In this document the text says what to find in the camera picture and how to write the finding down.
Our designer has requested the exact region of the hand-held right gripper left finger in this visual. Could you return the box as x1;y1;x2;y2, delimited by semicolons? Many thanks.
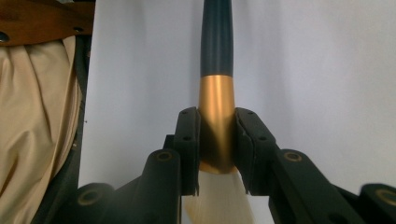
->
130;106;202;224

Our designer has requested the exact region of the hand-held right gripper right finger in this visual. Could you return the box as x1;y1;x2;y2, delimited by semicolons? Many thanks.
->
233;106;365;224

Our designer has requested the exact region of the white table mat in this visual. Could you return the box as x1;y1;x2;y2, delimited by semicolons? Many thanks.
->
78;0;396;224

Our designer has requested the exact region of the beige cloth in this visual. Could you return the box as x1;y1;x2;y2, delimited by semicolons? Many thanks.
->
0;35;84;224

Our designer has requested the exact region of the brown wooden board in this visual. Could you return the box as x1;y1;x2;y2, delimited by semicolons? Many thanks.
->
0;0;96;47

